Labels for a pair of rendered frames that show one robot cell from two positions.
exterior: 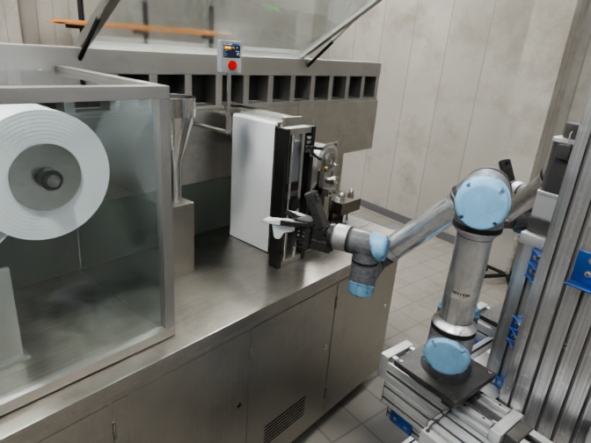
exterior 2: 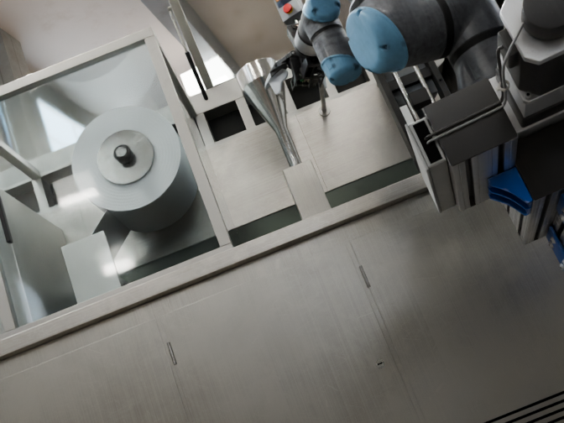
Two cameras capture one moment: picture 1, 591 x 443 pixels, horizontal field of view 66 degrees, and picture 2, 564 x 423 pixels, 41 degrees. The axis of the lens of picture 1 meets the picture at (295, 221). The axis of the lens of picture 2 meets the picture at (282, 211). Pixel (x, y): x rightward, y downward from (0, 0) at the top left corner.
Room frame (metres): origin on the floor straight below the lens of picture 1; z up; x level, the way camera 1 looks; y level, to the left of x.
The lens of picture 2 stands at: (0.07, -1.15, 0.39)
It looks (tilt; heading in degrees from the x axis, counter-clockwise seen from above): 18 degrees up; 50
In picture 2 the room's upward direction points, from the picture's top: 22 degrees counter-clockwise
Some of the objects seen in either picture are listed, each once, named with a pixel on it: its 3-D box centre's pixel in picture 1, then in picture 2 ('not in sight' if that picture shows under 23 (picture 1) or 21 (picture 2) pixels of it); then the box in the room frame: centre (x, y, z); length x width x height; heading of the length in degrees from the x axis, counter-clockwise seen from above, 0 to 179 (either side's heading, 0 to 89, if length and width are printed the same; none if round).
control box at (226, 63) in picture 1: (229, 56); (289, 5); (1.59, 0.26, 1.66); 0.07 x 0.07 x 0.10; 28
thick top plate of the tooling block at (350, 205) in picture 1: (319, 196); not in sight; (2.24, -0.11, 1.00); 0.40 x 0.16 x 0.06; 50
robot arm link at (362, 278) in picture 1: (364, 273); (343, 54); (1.18, -0.21, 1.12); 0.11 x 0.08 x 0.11; 156
